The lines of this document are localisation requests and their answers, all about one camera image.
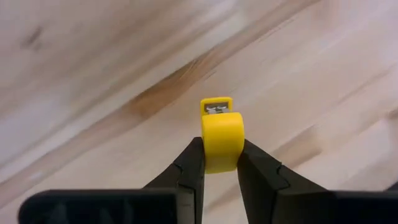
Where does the yellow mini stapler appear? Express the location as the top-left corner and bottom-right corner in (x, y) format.
(200, 96), (246, 175)

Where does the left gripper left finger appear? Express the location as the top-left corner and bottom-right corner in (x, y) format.
(143, 136), (206, 224)

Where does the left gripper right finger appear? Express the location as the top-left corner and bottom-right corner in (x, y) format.
(237, 139), (398, 224)

